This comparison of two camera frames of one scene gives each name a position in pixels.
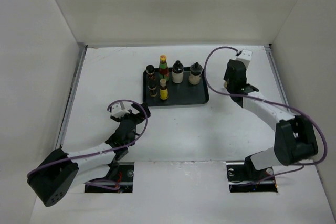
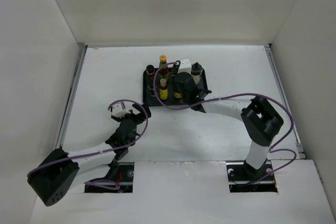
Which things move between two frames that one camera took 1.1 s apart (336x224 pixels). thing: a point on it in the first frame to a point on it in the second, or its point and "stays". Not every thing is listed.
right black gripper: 226,77 to 175,82
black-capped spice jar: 151,85 stays
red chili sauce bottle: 163,68 stays
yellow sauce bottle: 164,92 stays
